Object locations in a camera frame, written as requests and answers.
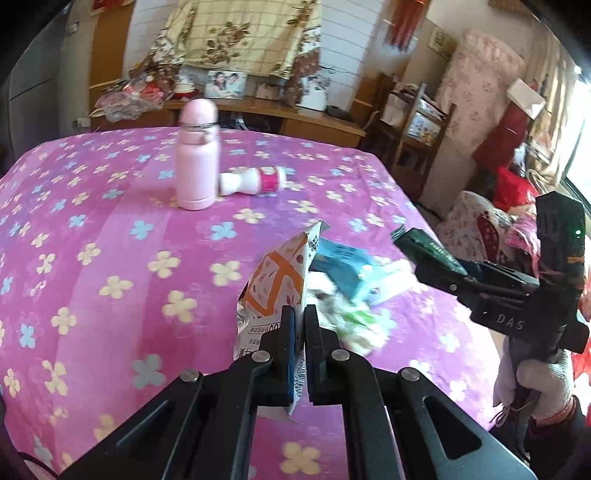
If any red hanging garment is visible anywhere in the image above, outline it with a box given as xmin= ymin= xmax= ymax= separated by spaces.
xmin=473 ymin=108 xmax=527 ymax=174

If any pink floral tablecloth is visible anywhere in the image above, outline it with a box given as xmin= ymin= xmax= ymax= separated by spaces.
xmin=0 ymin=126 xmax=504 ymax=480

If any small wall picture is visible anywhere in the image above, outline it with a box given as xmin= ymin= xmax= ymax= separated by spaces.
xmin=429 ymin=23 xmax=458 ymax=54

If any grey refrigerator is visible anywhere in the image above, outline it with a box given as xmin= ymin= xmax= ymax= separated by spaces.
xmin=7 ymin=18 xmax=70 ymax=158

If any red knot ornament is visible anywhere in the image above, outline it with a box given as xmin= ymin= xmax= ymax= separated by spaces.
xmin=390 ymin=0 xmax=423 ymax=47

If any yellow floral cloth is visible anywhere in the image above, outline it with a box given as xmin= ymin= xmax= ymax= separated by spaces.
xmin=139 ymin=0 xmax=331 ymax=109

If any wooden chair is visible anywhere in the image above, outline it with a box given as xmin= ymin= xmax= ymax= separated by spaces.
xmin=369 ymin=74 xmax=458 ymax=199

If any blue packet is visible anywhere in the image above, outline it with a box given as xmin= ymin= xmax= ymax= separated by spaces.
xmin=316 ymin=239 xmax=416 ymax=308

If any red plastic bag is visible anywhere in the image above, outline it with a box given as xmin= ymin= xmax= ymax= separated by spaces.
xmin=493 ymin=166 xmax=539 ymax=210

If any couple photo frame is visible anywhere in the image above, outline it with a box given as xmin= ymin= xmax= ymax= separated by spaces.
xmin=205 ymin=70 xmax=245 ymax=100

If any green white snack packet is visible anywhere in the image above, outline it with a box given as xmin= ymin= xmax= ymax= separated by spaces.
xmin=307 ymin=272 xmax=400 ymax=356

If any pink water bottle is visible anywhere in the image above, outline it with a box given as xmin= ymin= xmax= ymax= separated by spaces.
xmin=174 ymin=98 xmax=220 ymax=210

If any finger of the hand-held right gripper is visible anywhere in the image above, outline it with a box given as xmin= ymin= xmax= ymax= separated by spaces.
xmin=413 ymin=258 xmax=490 ymax=305
xmin=455 ymin=259 xmax=541 ymax=289

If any pink plastic bag pile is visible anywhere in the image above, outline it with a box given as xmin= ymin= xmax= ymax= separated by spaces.
xmin=92 ymin=76 xmax=181 ymax=121

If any wedding photo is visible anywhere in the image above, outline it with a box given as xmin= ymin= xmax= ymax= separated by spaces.
xmin=295 ymin=76 xmax=331 ymax=109

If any person's right hand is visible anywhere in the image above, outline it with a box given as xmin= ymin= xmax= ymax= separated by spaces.
xmin=493 ymin=348 xmax=578 ymax=421

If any person's right forearm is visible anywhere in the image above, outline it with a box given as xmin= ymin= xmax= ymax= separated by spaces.
xmin=526 ymin=401 xmax=591 ymax=467

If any white yogurt bottle pink label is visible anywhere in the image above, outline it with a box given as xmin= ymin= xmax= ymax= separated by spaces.
xmin=218 ymin=166 xmax=287 ymax=197

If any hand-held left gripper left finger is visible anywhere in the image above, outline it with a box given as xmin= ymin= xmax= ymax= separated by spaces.
xmin=60 ymin=305 xmax=298 ymax=480

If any dark green packet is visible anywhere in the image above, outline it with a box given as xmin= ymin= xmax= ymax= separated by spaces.
xmin=392 ymin=228 xmax=467 ymax=278

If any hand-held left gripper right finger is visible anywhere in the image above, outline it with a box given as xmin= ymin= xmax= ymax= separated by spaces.
xmin=304 ymin=305 xmax=539 ymax=480

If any orange white snack packet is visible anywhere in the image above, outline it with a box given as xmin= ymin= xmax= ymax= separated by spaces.
xmin=233 ymin=220 xmax=331 ymax=416

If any pink floral covered air conditioner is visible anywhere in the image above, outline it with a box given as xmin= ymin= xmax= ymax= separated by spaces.
xmin=436 ymin=28 xmax=527 ymax=158

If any floral curtain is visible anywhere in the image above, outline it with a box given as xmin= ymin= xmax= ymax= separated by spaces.
xmin=526 ymin=28 xmax=578 ymax=185

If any floral covered sofa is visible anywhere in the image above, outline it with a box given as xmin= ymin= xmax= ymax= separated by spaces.
xmin=436 ymin=189 xmax=546 ymax=296

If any wooden cabinet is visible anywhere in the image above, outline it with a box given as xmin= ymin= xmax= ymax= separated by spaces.
xmin=90 ymin=97 xmax=368 ymax=148

